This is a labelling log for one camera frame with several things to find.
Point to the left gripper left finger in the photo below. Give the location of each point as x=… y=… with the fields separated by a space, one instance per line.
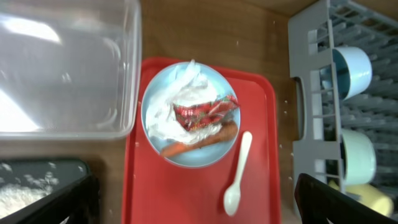
x=78 y=202

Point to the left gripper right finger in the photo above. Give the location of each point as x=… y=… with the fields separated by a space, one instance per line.
x=320 y=204

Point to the yellow plastic cup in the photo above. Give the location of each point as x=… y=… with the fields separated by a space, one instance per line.
x=371 y=197

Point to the mint green bowl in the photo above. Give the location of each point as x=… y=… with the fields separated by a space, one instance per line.
x=360 y=158

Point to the white rice pile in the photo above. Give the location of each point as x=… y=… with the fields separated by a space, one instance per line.
x=23 y=185

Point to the white plastic spoon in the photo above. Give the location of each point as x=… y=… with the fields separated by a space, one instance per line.
x=232 y=194

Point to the orange carrot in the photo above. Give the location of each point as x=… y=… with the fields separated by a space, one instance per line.
x=227 y=132

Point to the large light blue plate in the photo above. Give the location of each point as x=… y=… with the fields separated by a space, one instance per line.
x=185 y=84

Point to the small light blue bowl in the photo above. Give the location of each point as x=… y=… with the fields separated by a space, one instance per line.
x=353 y=71

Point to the red snack wrapper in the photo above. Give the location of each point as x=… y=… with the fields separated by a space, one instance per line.
x=200 y=116

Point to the grey dishwasher rack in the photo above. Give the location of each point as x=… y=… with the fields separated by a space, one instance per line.
x=313 y=34

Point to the black tray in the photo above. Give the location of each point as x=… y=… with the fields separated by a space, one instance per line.
x=68 y=170

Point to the clear plastic bin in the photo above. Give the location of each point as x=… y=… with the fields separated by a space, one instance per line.
x=70 y=69

